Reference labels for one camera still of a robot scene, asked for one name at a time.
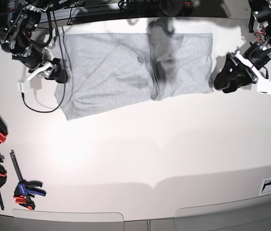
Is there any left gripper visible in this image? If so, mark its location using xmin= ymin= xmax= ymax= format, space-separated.
xmin=213 ymin=50 xmax=268 ymax=93

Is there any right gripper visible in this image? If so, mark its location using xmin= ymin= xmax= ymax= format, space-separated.
xmin=26 ymin=58 xmax=68 ymax=84

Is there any grey T-shirt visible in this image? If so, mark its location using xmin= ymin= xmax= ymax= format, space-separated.
xmin=51 ymin=20 xmax=213 ymax=120

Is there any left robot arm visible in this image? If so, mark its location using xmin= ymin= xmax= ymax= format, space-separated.
xmin=213 ymin=0 xmax=271 ymax=94

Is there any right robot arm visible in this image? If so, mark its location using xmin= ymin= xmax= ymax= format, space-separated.
xmin=0 ymin=0 xmax=68 ymax=84

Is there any blue bar clamp on table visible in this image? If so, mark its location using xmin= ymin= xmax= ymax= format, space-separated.
xmin=10 ymin=150 xmax=46 ymax=210

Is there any black camera cable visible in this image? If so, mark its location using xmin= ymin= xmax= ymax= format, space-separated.
xmin=21 ymin=7 xmax=74 ymax=113

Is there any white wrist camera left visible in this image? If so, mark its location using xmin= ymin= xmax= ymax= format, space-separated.
xmin=257 ymin=78 xmax=271 ymax=95

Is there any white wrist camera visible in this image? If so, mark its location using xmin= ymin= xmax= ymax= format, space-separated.
xmin=257 ymin=78 xmax=271 ymax=95
xmin=17 ymin=78 xmax=35 ymax=93

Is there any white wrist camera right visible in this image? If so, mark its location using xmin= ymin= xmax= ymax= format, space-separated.
xmin=17 ymin=78 xmax=35 ymax=93

